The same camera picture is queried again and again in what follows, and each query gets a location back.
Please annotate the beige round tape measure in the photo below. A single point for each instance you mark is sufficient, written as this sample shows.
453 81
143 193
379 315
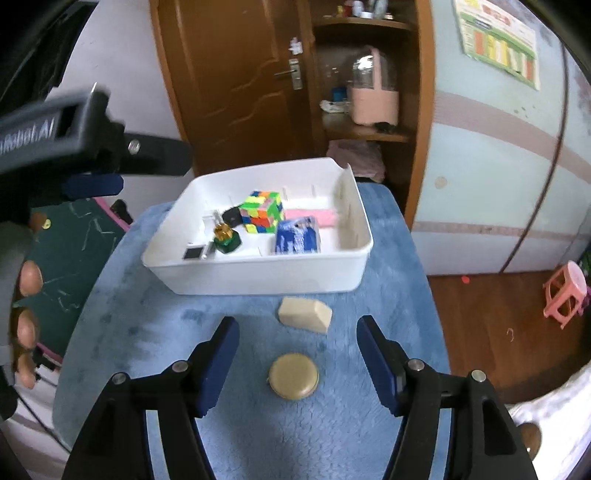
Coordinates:
293 376

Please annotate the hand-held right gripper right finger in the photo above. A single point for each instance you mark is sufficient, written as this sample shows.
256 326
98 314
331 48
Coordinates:
376 364

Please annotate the green bottle with gold cap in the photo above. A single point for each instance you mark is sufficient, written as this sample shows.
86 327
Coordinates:
227 244

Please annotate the white patterned cloth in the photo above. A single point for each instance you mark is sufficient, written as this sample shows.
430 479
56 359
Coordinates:
563 415

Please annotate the black square chip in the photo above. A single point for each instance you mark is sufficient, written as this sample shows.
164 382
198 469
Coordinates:
194 253

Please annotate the green chalkboard with pink frame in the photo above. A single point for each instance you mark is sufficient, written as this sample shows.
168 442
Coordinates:
69 258

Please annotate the white plastic bin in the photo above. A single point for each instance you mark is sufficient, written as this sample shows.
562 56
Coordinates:
258 277

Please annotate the brown wooden door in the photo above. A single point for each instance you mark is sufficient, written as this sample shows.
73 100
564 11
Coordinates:
231 69

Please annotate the blue fluffy mat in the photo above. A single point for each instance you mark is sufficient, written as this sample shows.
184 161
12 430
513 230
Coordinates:
138 323

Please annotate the pink folded cloth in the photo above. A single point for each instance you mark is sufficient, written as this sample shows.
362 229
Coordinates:
355 157

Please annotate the brown round object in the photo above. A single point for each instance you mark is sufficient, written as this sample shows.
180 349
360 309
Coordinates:
530 441

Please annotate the pink container with clear dome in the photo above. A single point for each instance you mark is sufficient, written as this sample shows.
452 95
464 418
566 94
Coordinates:
374 106

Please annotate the row of small trinkets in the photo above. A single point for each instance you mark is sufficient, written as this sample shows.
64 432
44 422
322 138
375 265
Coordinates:
355 8

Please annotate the wall poster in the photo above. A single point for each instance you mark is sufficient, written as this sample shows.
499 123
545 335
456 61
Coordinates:
498 41

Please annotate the silver thin stick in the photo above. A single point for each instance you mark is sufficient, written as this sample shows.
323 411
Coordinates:
208 251

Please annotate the multicoloured puzzle cube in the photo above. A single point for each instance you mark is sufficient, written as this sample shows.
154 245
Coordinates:
261 212

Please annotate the pink rectangular block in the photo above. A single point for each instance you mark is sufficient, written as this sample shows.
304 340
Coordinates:
323 216

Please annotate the cream wedge block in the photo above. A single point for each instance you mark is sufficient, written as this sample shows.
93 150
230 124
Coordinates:
302 314

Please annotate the pink plastic stool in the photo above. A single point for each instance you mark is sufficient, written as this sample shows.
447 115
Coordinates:
572 277

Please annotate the white packet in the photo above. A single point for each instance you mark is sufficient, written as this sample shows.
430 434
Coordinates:
334 107

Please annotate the pale blue wardrobe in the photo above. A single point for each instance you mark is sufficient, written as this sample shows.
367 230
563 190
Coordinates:
485 184

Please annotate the blue label dental floss box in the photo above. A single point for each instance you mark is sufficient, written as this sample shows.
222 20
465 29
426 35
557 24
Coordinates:
295 237

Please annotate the black clip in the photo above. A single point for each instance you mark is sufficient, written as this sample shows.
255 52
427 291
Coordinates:
120 211

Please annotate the black small square case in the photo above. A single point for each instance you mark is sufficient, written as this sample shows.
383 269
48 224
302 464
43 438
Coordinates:
231 216

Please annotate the person's left hand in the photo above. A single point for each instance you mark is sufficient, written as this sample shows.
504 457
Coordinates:
28 327

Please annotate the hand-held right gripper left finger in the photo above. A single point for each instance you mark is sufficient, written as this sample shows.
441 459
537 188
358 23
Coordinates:
217 369

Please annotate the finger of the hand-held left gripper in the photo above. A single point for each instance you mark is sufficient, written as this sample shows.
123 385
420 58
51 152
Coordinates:
157 157
92 187

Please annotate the wooden corner shelf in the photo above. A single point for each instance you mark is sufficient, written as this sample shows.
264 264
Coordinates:
369 134

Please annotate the small blue jar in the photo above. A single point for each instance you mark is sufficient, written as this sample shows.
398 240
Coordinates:
339 94

